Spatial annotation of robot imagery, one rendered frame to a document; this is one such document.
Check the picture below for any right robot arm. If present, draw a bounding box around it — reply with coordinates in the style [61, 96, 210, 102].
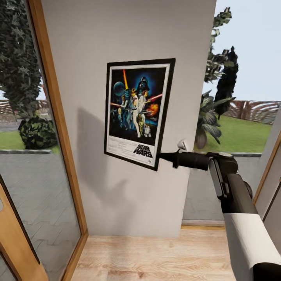
[157, 138, 281, 281]

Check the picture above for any poster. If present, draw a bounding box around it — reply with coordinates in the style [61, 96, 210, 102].
[104, 58, 176, 171]

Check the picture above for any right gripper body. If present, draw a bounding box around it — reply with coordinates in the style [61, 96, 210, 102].
[173, 149, 198, 169]

